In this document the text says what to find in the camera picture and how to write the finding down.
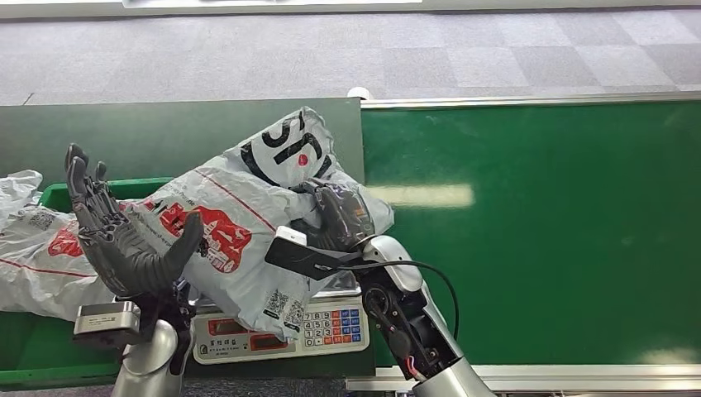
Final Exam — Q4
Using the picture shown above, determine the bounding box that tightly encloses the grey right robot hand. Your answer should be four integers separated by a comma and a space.
289, 178, 377, 254

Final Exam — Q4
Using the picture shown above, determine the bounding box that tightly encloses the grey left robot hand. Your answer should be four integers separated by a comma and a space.
64, 142, 205, 301

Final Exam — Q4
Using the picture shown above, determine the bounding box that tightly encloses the electronic weighing scale, steel tray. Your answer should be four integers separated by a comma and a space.
191, 270, 371, 366

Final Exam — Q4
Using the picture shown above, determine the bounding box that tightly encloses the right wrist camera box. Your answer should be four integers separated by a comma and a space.
264, 225, 364, 282

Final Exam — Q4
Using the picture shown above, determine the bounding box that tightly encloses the green plastic delivery bin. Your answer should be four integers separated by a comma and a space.
0, 176, 175, 391

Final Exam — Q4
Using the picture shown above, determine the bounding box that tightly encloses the green conveyor belt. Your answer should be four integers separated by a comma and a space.
345, 90, 701, 397

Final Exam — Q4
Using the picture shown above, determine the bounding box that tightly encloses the grey plastic mailer package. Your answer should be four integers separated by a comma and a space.
121, 106, 395, 344

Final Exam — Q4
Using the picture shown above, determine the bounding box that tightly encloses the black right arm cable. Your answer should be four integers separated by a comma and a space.
338, 259, 461, 342

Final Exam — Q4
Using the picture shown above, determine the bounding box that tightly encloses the white plastic mailer package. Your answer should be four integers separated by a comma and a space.
0, 169, 117, 323

